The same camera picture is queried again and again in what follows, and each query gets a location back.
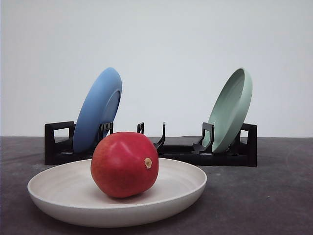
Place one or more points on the white plate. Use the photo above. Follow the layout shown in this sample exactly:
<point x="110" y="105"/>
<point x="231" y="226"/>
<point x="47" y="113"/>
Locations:
<point x="70" y="195"/>

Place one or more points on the blue plate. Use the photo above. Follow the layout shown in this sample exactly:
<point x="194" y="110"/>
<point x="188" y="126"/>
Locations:
<point x="99" y="106"/>

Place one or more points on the green plate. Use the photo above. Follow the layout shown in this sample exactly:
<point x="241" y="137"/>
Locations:
<point x="229" y="110"/>

